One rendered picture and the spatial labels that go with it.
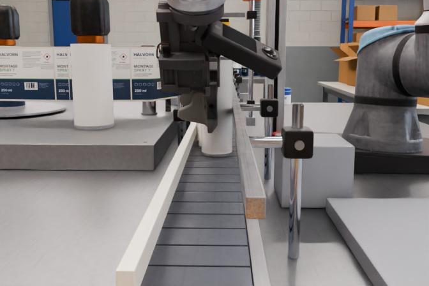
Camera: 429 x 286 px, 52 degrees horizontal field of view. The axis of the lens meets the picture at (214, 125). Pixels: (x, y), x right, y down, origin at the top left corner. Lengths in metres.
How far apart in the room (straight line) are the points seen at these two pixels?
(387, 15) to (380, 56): 7.38
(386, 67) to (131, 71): 0.66
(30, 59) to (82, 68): 0.32
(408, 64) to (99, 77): 0.62
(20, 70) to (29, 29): 8.16
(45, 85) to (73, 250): 0.81
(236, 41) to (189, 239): 0.28
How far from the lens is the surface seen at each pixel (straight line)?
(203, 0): 0.55
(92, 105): 1.01
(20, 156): 0.91
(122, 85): 1.23
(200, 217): 0.46
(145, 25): 8.77
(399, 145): 0.87
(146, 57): 1.21
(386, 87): 0.88
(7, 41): 1.37
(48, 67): 1.28
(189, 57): 0.59
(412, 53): 0.83
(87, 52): 1.00
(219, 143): 0.71
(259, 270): 0.37
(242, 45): 0.59
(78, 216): 0.63
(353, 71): 3.91
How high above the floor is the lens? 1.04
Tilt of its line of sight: 9 degrees down
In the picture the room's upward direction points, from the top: straight up
